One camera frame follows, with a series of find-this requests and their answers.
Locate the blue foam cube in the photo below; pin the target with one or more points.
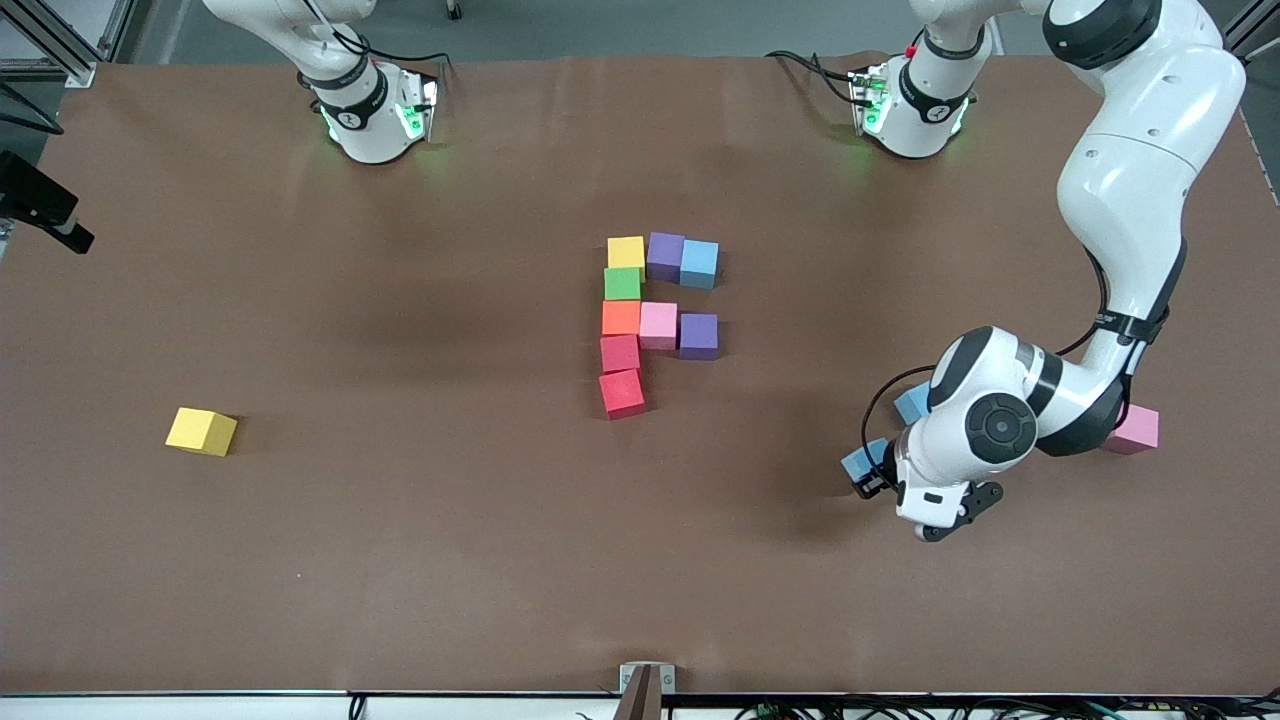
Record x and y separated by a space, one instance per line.
863 460
912 403
699 264

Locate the purple foam cube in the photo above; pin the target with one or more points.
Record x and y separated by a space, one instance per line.
666 257
699 336

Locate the pink foam cube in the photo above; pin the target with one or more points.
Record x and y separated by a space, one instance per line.
658 326
1138 430

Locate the red foam cube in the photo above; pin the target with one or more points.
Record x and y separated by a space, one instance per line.
622 393
620 353

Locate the orange foam cube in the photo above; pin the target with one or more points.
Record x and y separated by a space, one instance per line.
621 318

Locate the green foam cube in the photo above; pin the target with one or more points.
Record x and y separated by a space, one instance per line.
622 284

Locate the yellow foam cube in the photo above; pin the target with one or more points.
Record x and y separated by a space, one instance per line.
201 431
627 252

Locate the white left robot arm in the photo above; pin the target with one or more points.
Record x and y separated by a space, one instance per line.
1140 180

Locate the brown table mat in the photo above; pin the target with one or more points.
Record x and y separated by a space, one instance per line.
560 600

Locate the aluminium frame profile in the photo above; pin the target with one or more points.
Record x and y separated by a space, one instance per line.
118 25
1245 25

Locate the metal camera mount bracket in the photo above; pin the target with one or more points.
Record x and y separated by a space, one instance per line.
647 690

